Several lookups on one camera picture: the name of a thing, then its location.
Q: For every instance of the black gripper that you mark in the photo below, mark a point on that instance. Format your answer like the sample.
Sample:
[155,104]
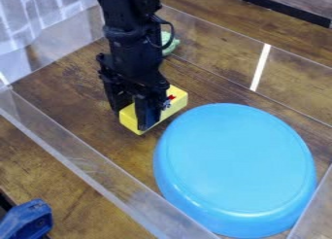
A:
[131,72]

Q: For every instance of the yellow brick with label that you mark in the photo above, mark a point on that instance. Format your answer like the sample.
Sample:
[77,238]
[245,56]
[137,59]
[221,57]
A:
[178,102]

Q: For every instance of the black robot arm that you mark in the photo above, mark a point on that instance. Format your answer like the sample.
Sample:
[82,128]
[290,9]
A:
[127,14]

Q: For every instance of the blue round tray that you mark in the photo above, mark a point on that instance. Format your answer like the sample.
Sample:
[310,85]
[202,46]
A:
[235,168]

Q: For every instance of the green knobbly toy vegetable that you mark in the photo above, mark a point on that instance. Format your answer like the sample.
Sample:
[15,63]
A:
[170,43]

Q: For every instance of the blue clamp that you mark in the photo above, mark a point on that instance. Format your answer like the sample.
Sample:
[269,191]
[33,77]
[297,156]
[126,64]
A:
[27,221]

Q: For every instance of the clear acrylic enclosure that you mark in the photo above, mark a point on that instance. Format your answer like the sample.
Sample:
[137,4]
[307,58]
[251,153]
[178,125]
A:
[69,154]

